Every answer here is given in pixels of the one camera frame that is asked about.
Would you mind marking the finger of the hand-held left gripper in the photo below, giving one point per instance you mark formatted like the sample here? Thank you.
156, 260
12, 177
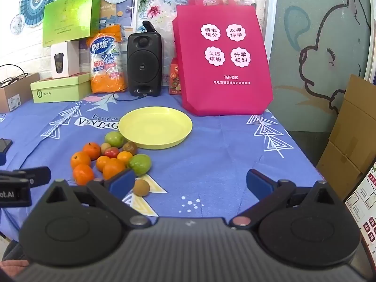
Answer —
36, 174
4, 146

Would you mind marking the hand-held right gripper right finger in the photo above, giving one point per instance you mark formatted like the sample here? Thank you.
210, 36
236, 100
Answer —
258, 182

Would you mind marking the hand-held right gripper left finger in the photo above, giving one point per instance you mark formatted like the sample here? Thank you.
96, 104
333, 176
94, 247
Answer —
123, 181

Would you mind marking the large smooth orange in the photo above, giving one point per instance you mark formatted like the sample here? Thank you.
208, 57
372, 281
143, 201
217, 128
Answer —
113, 169

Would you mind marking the smooth green fruit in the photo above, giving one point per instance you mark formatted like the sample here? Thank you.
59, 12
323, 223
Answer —
140, 164

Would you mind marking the small smooth orange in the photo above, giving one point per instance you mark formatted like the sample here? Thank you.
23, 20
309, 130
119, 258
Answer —
124, 157
102, 163

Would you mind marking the orange mandarin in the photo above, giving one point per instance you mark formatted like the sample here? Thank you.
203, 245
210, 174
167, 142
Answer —
80, 160
83, 174
91, 150

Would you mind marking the yellow plastic plate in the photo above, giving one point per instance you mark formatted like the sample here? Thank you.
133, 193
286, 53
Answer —
155, 127

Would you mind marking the blue printed tablecloth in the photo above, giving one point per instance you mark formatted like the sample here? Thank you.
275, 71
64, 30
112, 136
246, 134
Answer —
220, 158

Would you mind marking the brown cardboard box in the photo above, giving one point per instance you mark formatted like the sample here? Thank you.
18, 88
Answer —
17, 94

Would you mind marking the light green flat box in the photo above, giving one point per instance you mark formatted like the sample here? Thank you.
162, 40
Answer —
58, 89

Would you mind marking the folded cardboard boxes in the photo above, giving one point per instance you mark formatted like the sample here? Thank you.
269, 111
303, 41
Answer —
346, 129

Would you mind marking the white cup box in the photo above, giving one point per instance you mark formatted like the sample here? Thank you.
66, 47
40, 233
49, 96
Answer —
63, 60

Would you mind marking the printed sign board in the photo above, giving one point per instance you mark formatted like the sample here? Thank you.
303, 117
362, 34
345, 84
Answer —
364, 211

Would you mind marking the red snack box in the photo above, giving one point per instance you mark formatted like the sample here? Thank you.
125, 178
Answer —
174, 77

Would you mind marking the orange paper cup pack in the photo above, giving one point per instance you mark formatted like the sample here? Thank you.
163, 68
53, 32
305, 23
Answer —
107, 64

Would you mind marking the black speaker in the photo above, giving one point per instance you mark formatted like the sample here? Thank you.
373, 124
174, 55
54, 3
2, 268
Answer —
144, 61

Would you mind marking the pink tote bag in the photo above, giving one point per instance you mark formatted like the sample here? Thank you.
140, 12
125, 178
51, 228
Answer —
223, 64

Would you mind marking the large green gift box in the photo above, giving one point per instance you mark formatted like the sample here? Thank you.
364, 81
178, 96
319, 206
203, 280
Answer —
70, 17

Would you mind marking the large teal paper fan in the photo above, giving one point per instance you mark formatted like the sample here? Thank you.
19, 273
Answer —
36, 0

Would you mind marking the blue calendar poster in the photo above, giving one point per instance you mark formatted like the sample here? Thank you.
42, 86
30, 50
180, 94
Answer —
117, 13

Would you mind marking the floral white poster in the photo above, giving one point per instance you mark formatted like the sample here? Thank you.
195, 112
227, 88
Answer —
158, 8

